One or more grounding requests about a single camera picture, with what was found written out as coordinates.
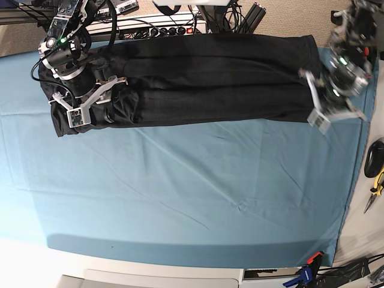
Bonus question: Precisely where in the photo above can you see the black plastic bag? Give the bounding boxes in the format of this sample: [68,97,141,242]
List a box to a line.
[308,258,370,288]

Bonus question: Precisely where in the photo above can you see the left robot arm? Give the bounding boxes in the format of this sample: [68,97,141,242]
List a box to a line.
[299,1,383,128]

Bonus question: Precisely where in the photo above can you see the black computer mouse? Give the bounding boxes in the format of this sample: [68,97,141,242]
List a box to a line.
[364,140,383,178]

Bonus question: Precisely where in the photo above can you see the black T-shirt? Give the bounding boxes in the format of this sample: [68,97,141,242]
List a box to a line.
[50,34,321,137]

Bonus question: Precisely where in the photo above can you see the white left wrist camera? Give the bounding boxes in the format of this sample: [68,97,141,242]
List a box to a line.
[307,109,331,134]

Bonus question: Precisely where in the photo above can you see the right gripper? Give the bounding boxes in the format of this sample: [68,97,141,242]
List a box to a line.
[49,68,128,123]

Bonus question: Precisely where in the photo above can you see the black aluminium extrusion frame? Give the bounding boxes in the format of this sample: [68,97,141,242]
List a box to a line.
[236,2,266,34]

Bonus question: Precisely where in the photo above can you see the teal table cloth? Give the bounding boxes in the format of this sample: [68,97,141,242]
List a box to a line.
[1,52,370,268]

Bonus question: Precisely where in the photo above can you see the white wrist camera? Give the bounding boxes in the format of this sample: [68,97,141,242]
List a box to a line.
[307,109,331,134]
[67,107,91,128]

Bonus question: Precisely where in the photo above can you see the orange blue spring clamp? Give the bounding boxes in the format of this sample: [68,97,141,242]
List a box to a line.
[283,251,324,288]

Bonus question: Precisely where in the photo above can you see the yellow handled pliers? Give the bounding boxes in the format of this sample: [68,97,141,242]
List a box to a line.
[364,168,383,213]

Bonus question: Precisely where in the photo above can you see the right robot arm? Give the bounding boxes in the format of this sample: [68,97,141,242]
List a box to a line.
[33,1,127,128]

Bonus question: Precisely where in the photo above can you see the white power strip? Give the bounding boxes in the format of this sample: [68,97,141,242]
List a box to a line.
[86,18,211,40]

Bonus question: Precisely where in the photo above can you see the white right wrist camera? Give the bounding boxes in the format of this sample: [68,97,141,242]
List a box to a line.
[67,107,91,128]

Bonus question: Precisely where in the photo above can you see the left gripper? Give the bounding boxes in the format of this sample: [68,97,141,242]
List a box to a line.
[298,68,367,122]

